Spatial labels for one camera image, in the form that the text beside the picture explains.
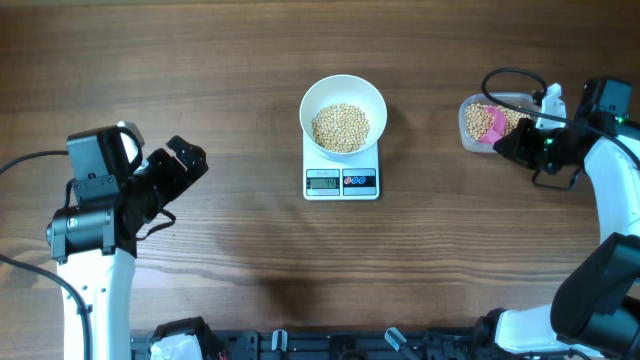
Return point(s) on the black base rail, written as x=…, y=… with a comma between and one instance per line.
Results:
x=434, y=344

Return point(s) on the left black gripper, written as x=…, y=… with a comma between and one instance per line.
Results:
x=195, y=167

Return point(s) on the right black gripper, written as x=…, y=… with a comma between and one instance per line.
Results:
x=517, y=148

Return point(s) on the soybeans in bowl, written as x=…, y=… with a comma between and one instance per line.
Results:
x=341, y=128

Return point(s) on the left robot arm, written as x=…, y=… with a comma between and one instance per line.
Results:
x=94, y=242

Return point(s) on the white digital kitchen scale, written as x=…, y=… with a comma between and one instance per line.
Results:
x=340, y=177

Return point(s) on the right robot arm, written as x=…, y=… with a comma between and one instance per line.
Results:
x=592, y=313

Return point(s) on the soybeans pile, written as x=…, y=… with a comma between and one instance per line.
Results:
x=477, y=122

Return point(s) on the white bowl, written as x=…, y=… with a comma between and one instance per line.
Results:
x=349, y=89

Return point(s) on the clear plastic container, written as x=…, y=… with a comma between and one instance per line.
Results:
x=520, y=100

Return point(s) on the pink measuring scoop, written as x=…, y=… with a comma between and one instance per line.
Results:
x=498, y=124

